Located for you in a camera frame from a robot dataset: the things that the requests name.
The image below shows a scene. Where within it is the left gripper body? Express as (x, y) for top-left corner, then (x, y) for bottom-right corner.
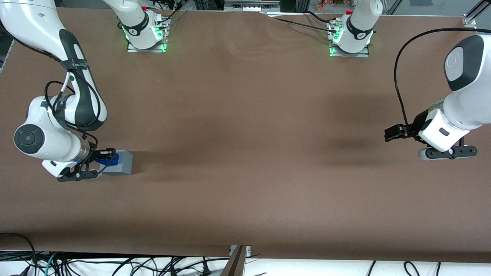
(418, 109), (471, 153)

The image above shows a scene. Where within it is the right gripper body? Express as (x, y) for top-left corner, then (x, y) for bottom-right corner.
(41, 151), (98, 178)

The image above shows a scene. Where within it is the blue plastic part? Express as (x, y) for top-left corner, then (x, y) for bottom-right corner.
(96, 153), (120, 168)

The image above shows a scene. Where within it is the gray cube base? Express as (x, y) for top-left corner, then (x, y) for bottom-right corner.
(101, 149), (134, 176)

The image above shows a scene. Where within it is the aluminium corner profile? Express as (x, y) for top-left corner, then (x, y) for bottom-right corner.
(462, 0), (491, 28)

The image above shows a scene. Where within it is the aluminium edge profile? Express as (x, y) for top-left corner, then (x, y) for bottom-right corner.
(0, 36), (15, 73)

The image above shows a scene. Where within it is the orange background clutter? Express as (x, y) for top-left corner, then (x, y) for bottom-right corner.
(316, 0), (346, 10)

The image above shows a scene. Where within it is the table cover sheet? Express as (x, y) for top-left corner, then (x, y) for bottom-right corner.
(0, 7), (491, 265)

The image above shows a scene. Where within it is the wooden table leg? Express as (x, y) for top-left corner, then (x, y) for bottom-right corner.
(221, 245), (246, 276)

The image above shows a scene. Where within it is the white power strip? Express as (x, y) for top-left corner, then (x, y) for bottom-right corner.
(224, 0), (281, 13)

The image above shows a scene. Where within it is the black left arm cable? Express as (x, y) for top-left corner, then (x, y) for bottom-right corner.
(394, 28), (478, 138)

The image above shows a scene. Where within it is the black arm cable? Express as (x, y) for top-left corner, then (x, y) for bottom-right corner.
(44, 71), (101, 151)
(394, 28), (478, 138)

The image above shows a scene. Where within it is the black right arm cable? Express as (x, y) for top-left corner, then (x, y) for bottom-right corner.
(44, 71), (101, 151)

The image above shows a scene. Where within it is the black looped floor cable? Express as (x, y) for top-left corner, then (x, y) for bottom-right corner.
(0, 233), (37, 276)

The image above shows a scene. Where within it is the teal floor cable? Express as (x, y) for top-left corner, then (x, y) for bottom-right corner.
(44, 251), (58, 276)

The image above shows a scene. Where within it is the short black tabletop cable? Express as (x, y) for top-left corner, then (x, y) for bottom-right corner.
(305, 11), (334, 24)

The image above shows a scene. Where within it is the long black tabletop cable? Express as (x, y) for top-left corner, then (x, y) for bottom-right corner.
(273, 17), (338, 33)

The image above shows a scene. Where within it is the black base connector cable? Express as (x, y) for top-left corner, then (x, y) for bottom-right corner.
(157, 0), (188, 30)

